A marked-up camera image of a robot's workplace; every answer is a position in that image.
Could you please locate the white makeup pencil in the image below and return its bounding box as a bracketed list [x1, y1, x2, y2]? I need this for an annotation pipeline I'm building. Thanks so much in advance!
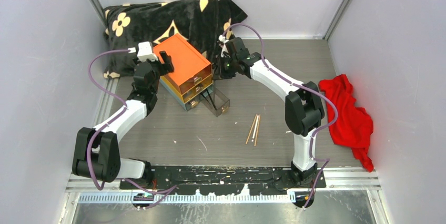
[251, 114, 261, 142]

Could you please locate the wooden brown pencil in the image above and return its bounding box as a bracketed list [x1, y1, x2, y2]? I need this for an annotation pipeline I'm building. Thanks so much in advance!
[245, 114, 259, 145]

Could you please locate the black makeup pencil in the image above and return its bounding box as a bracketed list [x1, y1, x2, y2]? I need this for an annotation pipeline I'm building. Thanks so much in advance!
[206, 88, 217, 110]

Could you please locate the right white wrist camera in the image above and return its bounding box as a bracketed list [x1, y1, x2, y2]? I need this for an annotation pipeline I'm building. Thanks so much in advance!
[218, 35, 228, 58]

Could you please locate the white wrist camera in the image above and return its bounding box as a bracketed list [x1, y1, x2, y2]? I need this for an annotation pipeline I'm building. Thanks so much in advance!
[137, 42, 159, 62]
[218, 35, 228, 58]

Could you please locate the clear bottom drawer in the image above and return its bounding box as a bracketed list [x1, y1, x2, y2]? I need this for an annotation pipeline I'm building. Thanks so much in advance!
[199, 84, 230, 117]

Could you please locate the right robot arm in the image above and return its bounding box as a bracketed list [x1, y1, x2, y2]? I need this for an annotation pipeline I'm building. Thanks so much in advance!
[217, 35, 325, 188]

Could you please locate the black floral plush pillow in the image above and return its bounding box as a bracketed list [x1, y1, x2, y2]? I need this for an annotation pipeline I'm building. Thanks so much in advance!
[103, 0, 248, 72]

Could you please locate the orange drawer organizer box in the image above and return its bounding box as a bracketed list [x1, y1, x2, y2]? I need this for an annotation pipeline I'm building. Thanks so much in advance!
[154, 34, 214, 111]

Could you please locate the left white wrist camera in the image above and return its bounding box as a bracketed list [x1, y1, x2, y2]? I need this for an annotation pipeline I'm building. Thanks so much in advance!
[137, 42, 159, 62]

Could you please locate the red cloth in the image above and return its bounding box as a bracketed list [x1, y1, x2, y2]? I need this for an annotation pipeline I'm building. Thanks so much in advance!
[318, 74, 374, 172]

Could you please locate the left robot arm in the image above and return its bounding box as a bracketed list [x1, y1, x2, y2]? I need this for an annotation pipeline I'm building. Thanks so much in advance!
[72, 48, 174, 189]

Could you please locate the gold makeup pencil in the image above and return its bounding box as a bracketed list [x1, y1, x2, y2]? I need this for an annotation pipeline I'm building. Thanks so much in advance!
[253, 114, 261, 147]

